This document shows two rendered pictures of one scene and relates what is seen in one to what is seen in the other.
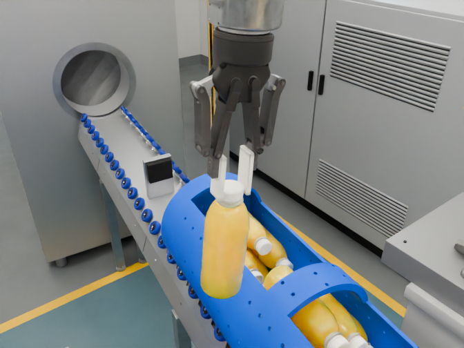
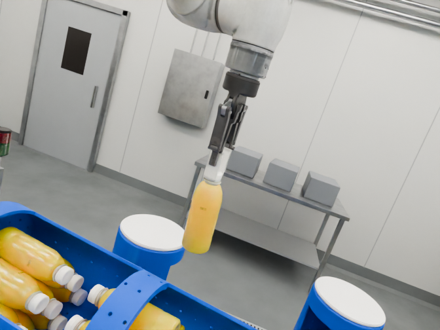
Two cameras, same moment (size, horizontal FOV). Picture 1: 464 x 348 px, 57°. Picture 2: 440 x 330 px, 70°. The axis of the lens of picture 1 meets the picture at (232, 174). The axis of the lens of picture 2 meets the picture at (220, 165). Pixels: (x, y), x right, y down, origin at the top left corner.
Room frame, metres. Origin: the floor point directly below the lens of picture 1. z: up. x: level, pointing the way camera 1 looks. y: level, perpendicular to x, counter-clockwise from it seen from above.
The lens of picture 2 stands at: (1.02, -0.49, 1.65)
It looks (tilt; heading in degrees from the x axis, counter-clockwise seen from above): 13 degrees down; 135
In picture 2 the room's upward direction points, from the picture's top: 18 degrees clockwise
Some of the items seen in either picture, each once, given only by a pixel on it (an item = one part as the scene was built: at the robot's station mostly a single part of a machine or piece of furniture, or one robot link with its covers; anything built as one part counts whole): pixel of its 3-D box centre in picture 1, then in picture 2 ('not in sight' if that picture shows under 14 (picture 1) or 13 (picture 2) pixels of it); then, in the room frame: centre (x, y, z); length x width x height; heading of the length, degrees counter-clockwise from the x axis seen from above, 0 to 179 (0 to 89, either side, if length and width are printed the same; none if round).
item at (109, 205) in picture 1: (113, 227); not in sight; (1.87, 0.66, 0.31); 0.06 x 0.06 x 0.63; 29
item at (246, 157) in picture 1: (245, 170); (213, 164); (0.53, -0.02, 1.49); 0.03 x 0.01 x 0.07; 28
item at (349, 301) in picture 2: not in sight; (348, 299); (0.69, 0.78, 1.03); 0.28 x 0.28 x 0.01
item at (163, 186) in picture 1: (159, 177); not in sight; (1.29, 0.26, 1.00); 0.10 x 0.04 x 0.15; 119
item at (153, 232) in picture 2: not in sight; (154, 231); (0.07, 0.23, 1.03); 0.28 x 0.28 x 0.01
